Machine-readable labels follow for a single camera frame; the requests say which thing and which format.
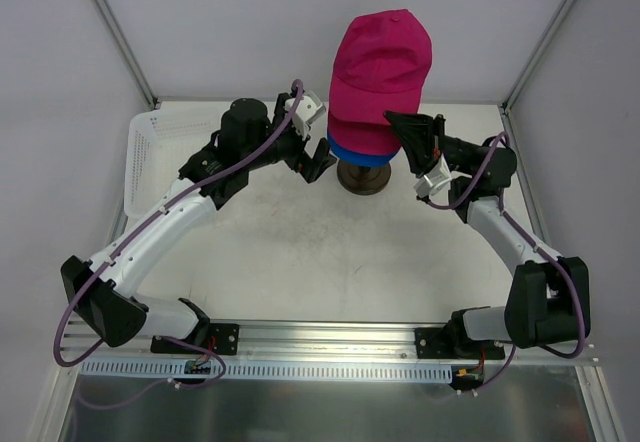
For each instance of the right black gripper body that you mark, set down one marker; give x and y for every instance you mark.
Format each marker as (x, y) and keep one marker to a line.
(432, 138)

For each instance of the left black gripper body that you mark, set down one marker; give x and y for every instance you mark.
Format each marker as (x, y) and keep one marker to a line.
(304, 160)

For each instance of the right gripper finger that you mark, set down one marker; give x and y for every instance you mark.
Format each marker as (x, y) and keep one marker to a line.
(419, 151)
(412, 125)

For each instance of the blue cap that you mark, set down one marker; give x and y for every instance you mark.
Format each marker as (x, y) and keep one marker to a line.
(357, 158)

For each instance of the pink cap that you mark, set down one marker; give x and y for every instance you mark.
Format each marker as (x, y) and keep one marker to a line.
(381, 65)
(371, 138)

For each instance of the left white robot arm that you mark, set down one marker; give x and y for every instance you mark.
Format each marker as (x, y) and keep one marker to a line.
(103, 290)

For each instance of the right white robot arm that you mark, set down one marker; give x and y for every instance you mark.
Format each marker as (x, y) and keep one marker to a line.
(548, 304)

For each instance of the white plastic basket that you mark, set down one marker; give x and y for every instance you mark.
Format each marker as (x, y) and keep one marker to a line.
(159, 143)

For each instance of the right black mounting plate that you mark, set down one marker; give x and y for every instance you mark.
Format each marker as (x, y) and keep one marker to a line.
(445, 343)

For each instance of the black mounting plate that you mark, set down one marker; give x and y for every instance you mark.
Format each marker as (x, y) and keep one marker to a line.
(220, 338)
(445, 343)

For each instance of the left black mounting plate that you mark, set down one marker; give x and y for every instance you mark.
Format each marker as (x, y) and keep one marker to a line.
(220, 338)

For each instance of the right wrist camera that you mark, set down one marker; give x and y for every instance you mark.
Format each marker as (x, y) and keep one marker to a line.
(431, 183)

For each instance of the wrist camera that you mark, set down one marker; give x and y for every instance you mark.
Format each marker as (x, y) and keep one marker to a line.
(431, 183)
(309, 109)

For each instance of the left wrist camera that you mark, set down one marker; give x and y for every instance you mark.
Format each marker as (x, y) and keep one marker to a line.
(309, 109)

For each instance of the aluminium rail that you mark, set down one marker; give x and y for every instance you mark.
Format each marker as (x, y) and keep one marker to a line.
(314, 341)

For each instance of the white slotted cable duct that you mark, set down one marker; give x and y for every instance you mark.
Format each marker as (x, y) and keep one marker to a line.
(268, 370)

